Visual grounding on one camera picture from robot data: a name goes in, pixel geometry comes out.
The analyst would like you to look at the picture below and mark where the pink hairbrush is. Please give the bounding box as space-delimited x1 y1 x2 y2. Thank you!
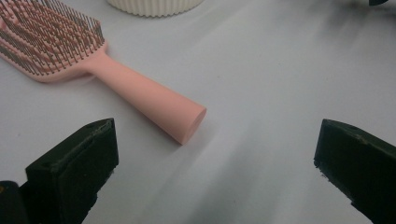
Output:
0 0 207 146

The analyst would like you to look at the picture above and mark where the white plastic basket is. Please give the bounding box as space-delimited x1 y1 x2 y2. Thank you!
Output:
106 0 206 18

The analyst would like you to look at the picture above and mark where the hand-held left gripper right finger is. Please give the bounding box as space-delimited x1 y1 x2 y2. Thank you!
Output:
313 119 396 224

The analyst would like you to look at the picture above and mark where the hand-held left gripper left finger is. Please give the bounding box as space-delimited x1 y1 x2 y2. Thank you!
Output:
19 118 120 224

